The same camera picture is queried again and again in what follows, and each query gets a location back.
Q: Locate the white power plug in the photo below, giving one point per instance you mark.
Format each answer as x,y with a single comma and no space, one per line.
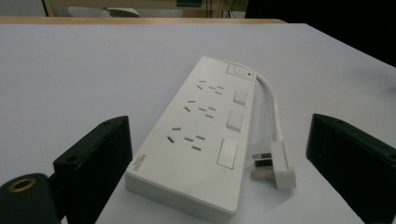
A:
280,161

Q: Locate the white power strip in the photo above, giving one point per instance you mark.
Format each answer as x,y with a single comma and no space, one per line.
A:
199,137

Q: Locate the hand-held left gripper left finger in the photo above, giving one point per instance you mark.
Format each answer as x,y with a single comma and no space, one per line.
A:
96,155

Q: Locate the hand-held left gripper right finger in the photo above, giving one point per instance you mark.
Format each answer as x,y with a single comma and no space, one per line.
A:
351,155

